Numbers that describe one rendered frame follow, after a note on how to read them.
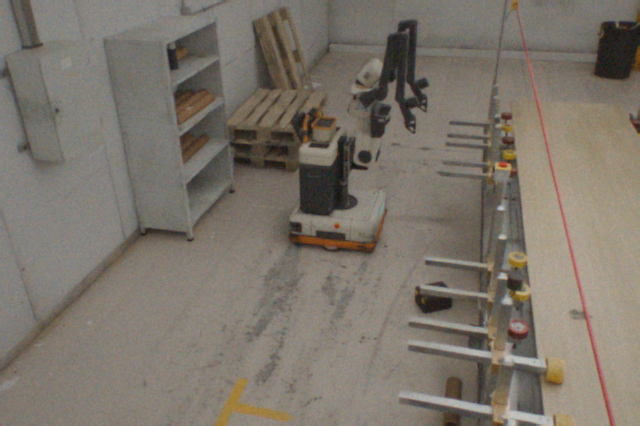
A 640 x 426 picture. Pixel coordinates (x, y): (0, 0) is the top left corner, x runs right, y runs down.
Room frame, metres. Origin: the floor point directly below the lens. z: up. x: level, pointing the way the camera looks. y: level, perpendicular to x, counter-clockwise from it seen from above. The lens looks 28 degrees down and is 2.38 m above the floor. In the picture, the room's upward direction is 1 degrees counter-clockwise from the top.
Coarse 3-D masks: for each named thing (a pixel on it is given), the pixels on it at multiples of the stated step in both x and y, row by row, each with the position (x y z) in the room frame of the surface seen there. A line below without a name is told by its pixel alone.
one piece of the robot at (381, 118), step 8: (376, 104) 3.84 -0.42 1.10; (384, 104) 4.01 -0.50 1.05; (376, 112) 3.81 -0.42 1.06; (384, 112) 3.85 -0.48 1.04; (368, 120) 3.79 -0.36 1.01; (376, 120) 3.77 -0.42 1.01; (384, 120) 3.75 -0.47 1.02; (376, 128) 3.77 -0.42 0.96; (384, 128) 3.75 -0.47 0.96; (376, 136) 3.76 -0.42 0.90
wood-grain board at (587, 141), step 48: (528, 144) 3.55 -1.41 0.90; (576, 144) 3.53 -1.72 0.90; (624, 144) 3.51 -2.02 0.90; (528, 192) 2.86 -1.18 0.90; (576, 192) 2.84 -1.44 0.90; (624, 192) 2.83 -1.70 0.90; (528, 240) 2.35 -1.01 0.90; (576, 240) 2.35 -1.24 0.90; (624, 240) 2.34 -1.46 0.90; (576, 288) 1.97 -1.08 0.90; (624, 288) 1.96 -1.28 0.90; (576, 336) 1.67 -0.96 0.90; (624, 336) 1.67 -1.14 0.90; (576, 384) 1.43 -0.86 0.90; (624, 384) 1.43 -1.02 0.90
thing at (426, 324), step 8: (408, 320) 1.83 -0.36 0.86; (416, 320) 1.83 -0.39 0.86; (424, 320) 1.83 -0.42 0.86; (432, 320) 1.82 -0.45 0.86; (424, 328) 1.81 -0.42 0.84; (432, 328) 1.80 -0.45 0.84; (440, 328) 1.79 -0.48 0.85; (448, 328) 1.78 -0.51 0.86; (456, 328) 1.78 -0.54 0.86; (464, 328) 1.77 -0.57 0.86; (472, 328) 1.77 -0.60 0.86; (480, 328) 1.77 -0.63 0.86; (472, 336) 1.76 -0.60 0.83; (480, 336) 1.75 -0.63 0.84; (520, 344) 1.71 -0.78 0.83
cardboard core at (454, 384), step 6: (450, 378) 2.29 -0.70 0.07; (456, 378) 2.29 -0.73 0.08; (450, 384) 2.25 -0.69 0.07; (456, 384) 2.24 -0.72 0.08; (450, 390) 2.21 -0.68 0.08; (456, 390) 2.20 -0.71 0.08; (450, 396) 2.16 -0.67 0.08; (456, 396) 2.16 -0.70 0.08; (444, 414) 2.07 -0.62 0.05; (450, 414) 2.05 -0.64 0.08; (456, 414) 2.05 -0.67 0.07; (444, 420) 2.03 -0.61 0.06; (450, 420) 2.01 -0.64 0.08; (456, 420) 2.01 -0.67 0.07
